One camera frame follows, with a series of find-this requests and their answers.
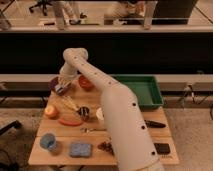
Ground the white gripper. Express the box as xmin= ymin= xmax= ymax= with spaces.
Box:
xmin=58 ymin=66 xmax=76 ymax=86

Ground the purple bowl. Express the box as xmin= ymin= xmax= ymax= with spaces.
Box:
xmin=49 ymin=77 xmax=70 ymax=96

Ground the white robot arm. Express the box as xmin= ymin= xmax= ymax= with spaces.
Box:
xmin=60 ymin=48 xmax=164 ymax=171

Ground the red bowl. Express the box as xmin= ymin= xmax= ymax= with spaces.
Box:
xmin=78 ymin=75 xmax=94 ymax=91

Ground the yellow corn cob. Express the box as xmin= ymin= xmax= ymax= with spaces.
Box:
xmin=57 ymin=96 xmax=79 ymax=111

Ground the red apple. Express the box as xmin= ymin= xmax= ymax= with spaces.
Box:
xmin=44 ymin=105 xmax=59 ymax=119

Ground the small metal cup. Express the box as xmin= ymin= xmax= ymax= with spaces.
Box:
xmin=78 ymin=107 xmax=89 ymax=121

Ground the orange carrot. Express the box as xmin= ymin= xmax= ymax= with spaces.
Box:
xmin=58 ymin=118 xmax=83 ymax=126

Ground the white plate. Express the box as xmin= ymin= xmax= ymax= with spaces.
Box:
xmin=96 ymin=107 xmax=104 ymax=121

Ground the metal spoon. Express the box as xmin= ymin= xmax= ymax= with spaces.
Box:
xmin=80 ymin=128 xmax=106 ymax=133

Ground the blue cup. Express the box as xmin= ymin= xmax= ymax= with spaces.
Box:
xmin=40 ymin=133 xmax=57 ymax=151

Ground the black office chair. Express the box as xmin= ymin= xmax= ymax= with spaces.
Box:
xmin=29 ymin=0 xmax=52 ymax=16

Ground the blue sponge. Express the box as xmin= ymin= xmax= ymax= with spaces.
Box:
xmin=69 ymin=142 xmax=92 ymax=158

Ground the green plastic tray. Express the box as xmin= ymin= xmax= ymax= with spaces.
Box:
xmin=114 ymin=75 xmax=164 ymax=110

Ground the brown grape bunch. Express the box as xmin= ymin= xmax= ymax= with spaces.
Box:
xmin=98 ymin=141 xmax=114 ymax=155

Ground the black rectangular block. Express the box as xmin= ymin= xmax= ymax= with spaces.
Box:
xmin=155 ymin=143 xmax=170 ymax=155

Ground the black handled knife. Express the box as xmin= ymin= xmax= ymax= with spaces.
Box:
xmin=145 ymin=120 xmax=166 ymax=128

